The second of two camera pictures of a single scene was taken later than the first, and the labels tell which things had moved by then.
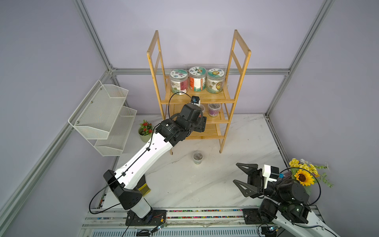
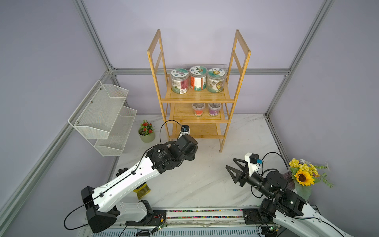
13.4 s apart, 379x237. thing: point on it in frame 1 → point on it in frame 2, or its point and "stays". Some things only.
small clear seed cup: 213,109 stays
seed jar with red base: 197,77 stays
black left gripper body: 200,126 → 191,156
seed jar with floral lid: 179,81 stays
